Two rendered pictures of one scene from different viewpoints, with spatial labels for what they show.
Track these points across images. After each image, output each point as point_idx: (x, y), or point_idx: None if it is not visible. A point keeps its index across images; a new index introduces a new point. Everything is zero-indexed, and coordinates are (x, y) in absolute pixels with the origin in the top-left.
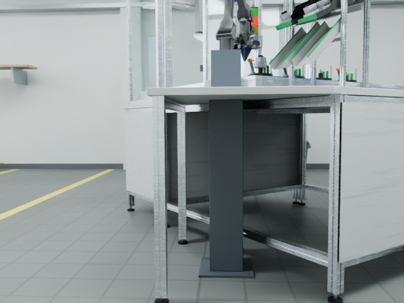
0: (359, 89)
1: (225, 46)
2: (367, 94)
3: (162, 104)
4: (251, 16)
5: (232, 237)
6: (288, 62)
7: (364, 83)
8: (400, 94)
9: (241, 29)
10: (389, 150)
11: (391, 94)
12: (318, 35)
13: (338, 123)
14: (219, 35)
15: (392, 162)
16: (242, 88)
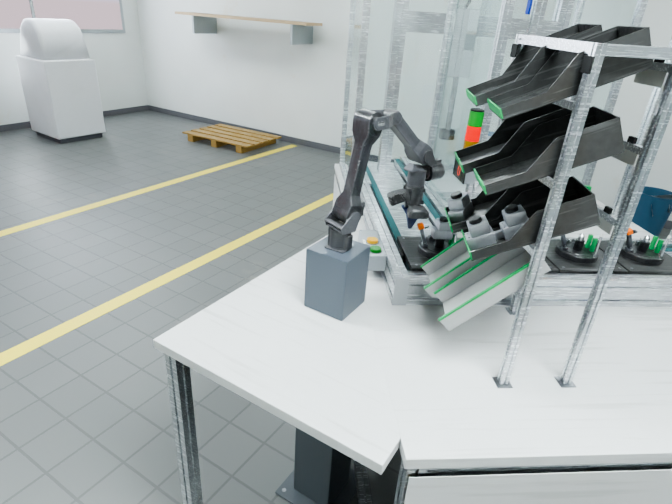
0: (457, 461)
1: (333, 243)
2: (478, 465)
3: (174, 362)
4: (428, 162)
5: (318, 474)
6: (432, 291)
7: (566, 367)
8: (584, 460)
9: (408, 180)
10: None
11: (554, 463)
12: (503, 258)
13: (400, 496)
14: (328, 222)
15: None
16: (255, 398)
